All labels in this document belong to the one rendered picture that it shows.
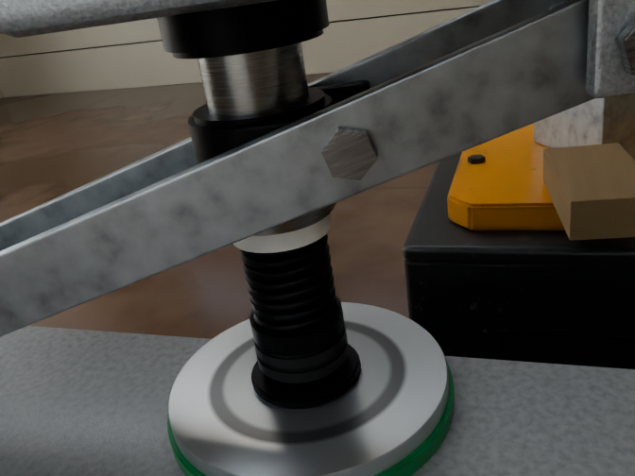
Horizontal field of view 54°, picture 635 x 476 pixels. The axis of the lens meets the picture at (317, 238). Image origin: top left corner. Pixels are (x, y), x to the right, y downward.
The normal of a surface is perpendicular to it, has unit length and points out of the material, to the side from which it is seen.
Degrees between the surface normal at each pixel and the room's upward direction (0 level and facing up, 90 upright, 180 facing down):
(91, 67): 90
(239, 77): 90
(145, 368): 0
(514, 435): 0
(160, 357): 0
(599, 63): 90
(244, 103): 90
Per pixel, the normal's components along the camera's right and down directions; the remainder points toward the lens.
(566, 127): -0.97, 0.21
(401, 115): -0.07, 0.42
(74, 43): -0.34, 0.43
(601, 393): -0.14, -0.90
